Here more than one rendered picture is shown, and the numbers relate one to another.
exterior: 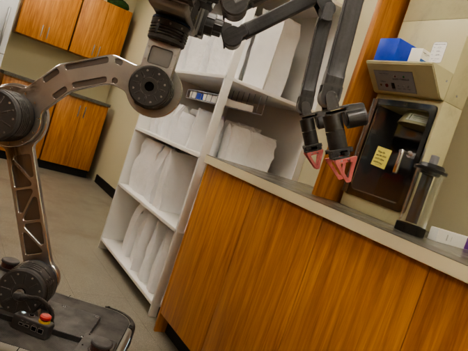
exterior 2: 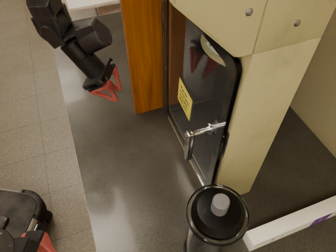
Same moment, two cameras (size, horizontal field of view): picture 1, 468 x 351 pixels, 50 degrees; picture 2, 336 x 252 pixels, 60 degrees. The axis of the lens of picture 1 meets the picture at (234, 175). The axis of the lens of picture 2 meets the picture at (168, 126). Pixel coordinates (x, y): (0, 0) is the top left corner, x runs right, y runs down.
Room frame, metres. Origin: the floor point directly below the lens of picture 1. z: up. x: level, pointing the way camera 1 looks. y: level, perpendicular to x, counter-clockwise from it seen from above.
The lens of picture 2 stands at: (1.44, -0.57, 1.65)
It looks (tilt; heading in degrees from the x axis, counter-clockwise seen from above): 51 degrees down; 11
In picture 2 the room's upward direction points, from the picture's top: straight up
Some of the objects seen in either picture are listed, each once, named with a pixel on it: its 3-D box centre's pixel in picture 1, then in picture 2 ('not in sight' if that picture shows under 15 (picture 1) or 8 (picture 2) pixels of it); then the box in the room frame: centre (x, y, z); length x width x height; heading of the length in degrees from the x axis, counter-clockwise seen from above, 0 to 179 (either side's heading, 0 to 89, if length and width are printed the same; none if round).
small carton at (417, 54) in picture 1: (418, 58); not in sight; (1.85, -0.50, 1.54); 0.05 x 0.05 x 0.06; 37
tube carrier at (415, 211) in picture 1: (420, 199); (210, 233); (1.66, -0.61, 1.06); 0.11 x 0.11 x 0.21
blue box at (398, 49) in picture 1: (394, 53); not in sight; (1.95, -0.44, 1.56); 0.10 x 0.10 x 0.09; 32
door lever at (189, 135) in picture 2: (402, 161); (196, 142); (1.80, -0.56, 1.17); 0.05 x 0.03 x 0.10; 121
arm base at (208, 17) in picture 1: (212, 25); not in sight; (1.99, 0.27, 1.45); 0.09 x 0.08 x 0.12; 2
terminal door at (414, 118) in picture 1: (387, 152); (189, 95); (1.91, -0.52, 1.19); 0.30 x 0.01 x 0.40; 31
